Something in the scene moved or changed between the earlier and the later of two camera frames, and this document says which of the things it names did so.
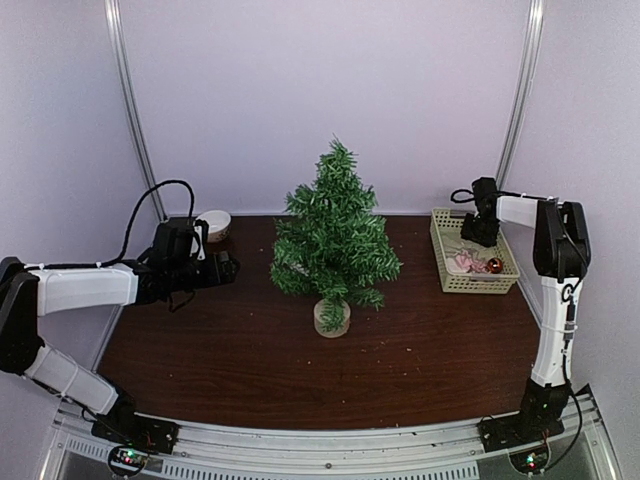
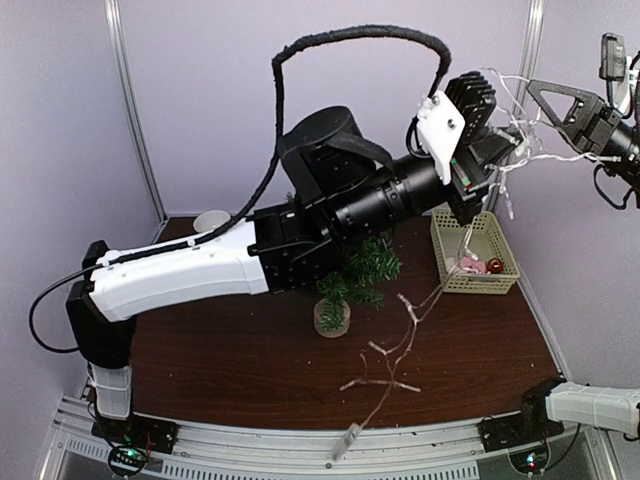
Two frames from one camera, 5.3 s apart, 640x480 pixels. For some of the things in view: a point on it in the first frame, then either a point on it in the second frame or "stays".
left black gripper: x=226 y=275 -> x=471 y=162
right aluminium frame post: x=523 y=95 stays
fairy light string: x=470 y=262 -> x=512 y=149
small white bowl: x=219 y=224 stays
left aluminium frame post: x=112 y=12 stays
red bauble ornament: x=494 y=266 stays
